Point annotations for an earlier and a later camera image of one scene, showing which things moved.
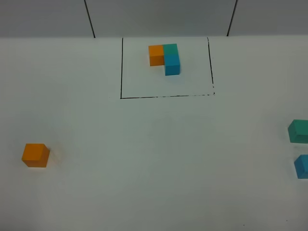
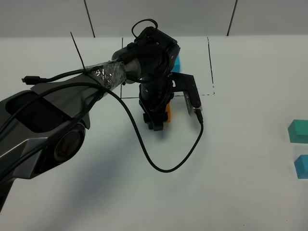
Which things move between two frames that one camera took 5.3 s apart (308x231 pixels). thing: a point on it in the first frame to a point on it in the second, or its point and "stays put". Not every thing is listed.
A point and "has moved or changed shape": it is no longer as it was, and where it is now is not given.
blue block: x=301 y=166 stays put
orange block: x=35 y=155 has moved or changed shape
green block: x=298 y=131 stays put
